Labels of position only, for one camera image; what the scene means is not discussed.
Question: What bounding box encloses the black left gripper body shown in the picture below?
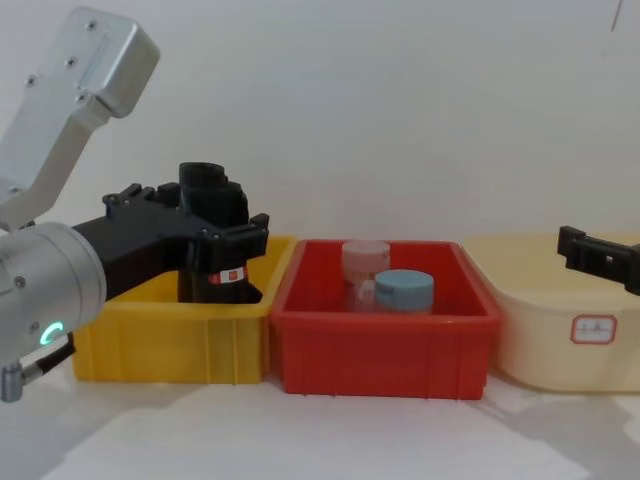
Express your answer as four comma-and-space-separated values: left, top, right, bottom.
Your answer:
72, 199, 215, 302

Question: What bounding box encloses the black bag roll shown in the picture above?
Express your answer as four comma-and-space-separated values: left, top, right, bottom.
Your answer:
177, 161, 265, 305

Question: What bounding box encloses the cream plastic bin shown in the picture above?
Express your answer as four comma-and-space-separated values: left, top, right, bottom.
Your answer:
459, 230, 640, 392

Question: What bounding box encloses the yellow plastic bin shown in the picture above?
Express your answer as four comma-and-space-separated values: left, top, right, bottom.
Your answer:
72, 234, 297, 385

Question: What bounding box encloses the clear jar with pink lid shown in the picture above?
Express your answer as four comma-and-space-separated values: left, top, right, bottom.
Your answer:
341, 239, 392, 312

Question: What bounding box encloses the red plastic bin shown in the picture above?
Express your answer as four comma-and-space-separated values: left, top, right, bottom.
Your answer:
268, 238, 504, 400

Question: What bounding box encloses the white table cloth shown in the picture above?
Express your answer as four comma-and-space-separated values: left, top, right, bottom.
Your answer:
0, 372, 640, 480

